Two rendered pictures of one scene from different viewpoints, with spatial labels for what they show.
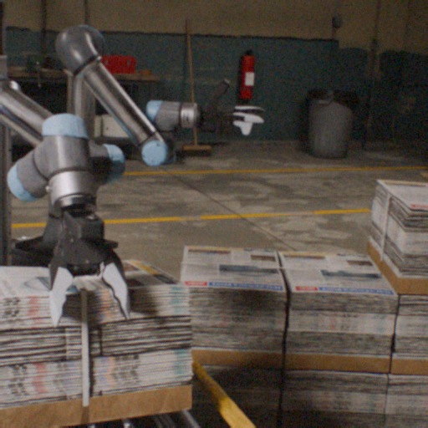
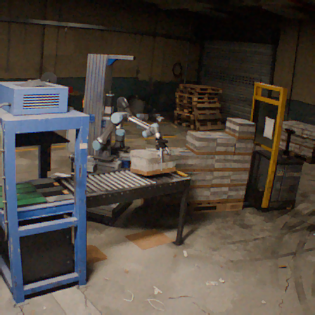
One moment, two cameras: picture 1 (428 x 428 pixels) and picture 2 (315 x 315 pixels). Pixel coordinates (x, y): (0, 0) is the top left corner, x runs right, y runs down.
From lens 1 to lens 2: 2.64 m
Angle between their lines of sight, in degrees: 16
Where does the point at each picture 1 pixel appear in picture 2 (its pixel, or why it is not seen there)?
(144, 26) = (73, 75)
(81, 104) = not seen: hidden behind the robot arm
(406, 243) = (197, 144)
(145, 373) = (169, 165)
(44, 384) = (155, 166)
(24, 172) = (148, 133)
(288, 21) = (121, 72)
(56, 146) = (155, 129)
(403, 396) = (196, 176)
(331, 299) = (183, 156)
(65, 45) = (121, 103)
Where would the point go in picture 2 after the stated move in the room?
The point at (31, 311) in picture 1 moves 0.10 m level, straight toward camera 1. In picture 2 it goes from (155, 155) to (159, 157)
